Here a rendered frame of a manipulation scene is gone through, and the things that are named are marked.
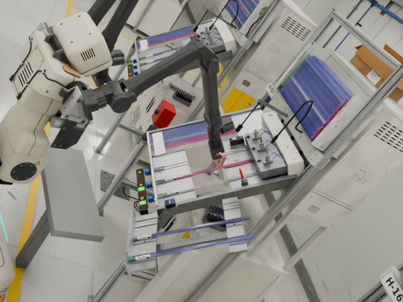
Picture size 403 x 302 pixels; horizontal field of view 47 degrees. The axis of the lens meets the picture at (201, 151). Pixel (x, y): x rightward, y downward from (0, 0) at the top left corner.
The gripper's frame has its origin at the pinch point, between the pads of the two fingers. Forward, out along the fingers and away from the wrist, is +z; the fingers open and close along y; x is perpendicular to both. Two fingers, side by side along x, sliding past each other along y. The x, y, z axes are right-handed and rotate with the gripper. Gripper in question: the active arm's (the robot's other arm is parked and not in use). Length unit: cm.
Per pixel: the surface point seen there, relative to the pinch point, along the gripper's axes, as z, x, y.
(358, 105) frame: -20, -66, -11
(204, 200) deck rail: 14.1, 11.3, -10.6
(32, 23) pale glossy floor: 14, 143, 309
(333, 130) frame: -10, -54, -11
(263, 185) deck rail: 13.9, -18.5, -10.2
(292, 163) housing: 6.7, -34.7, -7.4
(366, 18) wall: 63, -189, 244
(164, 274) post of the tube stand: 21, 36, -43
